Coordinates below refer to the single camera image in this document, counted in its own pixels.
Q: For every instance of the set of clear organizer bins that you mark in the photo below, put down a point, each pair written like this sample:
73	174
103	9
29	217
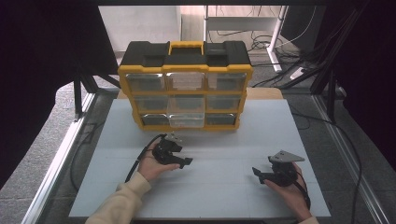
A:
144	82

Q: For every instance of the white power strip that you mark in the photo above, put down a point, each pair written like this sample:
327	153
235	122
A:
298	73

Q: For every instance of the person's left hand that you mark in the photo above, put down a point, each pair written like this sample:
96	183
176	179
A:
152	169

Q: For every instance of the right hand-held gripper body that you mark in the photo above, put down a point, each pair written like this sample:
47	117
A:
283	172

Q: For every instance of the yellow black organizer cabinet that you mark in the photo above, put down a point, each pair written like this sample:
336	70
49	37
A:
143	53

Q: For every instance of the person's right hand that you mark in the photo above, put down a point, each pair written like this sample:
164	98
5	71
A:
292	199

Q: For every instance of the aluminium frame rail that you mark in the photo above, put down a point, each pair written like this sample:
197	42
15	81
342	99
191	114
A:
56	168
348	161

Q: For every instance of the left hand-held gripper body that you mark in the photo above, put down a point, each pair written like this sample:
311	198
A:
163	153

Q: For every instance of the black metal stand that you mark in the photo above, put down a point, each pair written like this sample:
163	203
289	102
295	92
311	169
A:
331	84
77	93

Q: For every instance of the clear plastic drawer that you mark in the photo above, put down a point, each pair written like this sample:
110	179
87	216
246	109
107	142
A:
186	120

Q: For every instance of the white desk frame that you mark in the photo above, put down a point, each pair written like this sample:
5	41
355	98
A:
243	23

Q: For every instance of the black curtain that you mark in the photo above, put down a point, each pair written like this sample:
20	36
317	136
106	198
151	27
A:
367	77
40	62

